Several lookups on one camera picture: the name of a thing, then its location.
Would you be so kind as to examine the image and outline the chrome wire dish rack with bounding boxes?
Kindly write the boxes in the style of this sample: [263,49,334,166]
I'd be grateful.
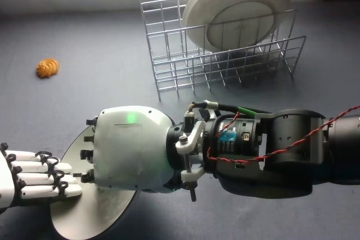
[136,0,307,102]

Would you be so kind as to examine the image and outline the orange swirl cookie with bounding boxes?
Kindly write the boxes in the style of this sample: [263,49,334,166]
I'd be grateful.
[35,58,61,80]

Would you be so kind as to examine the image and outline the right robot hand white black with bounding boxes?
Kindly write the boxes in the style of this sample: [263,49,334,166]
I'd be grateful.
[80,106,175,195]

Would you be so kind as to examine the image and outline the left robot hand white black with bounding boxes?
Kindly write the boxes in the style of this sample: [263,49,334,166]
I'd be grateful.
[0,143,83,215]

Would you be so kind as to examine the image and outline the white plate dark rim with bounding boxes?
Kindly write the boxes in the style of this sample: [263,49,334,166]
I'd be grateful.
[49,126,142,240]
[181,0,292,53]

